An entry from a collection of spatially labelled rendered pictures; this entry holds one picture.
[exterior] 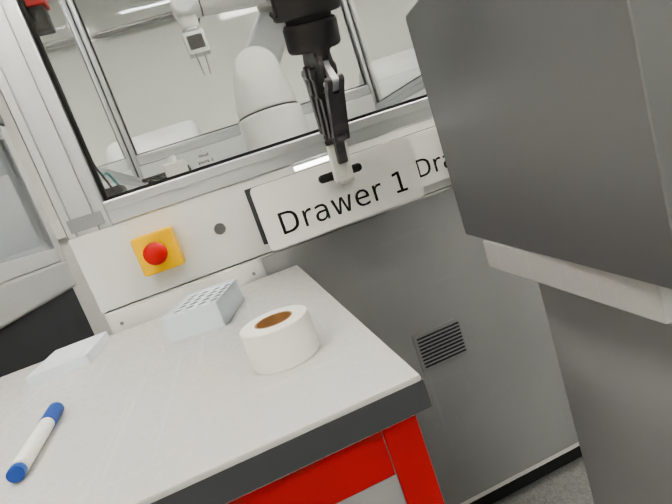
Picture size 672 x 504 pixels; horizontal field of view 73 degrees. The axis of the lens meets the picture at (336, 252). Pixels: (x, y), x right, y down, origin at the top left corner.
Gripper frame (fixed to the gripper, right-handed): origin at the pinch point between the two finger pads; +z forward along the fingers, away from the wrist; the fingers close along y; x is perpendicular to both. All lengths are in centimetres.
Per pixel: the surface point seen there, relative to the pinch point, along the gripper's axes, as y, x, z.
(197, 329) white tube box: 10.6, -28.5, 12.8
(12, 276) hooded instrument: -67, -80, 26
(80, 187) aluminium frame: -22.1, -41.5, -2.8
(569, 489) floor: 16, 34, 92
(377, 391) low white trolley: 43.1, -13.4, 1.9
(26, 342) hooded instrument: -56, -82, 41
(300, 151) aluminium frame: -20.4, -1.6, 2.9
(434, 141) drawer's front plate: -16.2, 25.3, 8.4
